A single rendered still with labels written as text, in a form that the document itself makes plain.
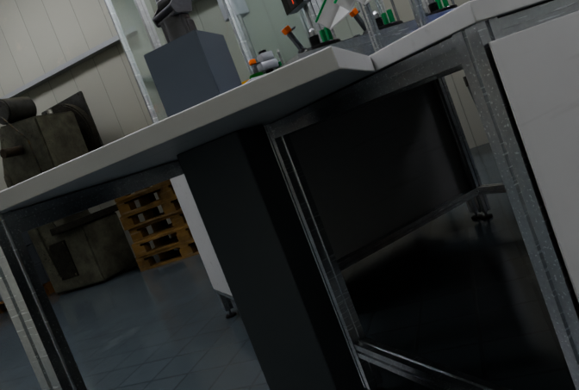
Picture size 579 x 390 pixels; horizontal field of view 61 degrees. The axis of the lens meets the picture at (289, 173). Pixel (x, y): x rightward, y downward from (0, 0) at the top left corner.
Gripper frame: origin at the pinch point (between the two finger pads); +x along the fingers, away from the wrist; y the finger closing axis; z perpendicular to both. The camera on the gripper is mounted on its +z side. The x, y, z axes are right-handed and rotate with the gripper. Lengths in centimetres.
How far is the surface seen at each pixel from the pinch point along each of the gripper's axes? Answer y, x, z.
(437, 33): -63, 41, -6
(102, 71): 540, -117, 57
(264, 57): 36.7, 18.6, 18.7
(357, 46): -11.0, 32.0, 20.7
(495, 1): -70, 41, -1
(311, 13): 22.5, 11.7, 33.7
